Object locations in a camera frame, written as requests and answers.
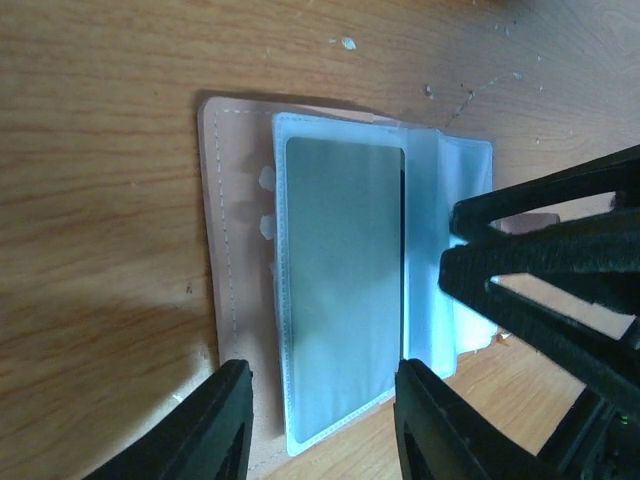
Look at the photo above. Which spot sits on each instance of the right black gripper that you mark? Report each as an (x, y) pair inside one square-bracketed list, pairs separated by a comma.
[(593, 440)]

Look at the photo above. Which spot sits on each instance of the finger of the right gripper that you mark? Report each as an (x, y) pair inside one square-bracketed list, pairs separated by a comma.
[(617, 172)]

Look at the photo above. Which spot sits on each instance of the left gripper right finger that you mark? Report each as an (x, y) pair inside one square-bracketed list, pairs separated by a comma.
[(440, 436)]

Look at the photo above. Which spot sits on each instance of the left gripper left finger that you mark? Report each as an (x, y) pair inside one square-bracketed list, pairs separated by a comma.
[(207, 436)]

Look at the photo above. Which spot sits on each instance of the pink leather card holder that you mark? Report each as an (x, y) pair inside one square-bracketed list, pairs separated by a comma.
[(242, 144)]

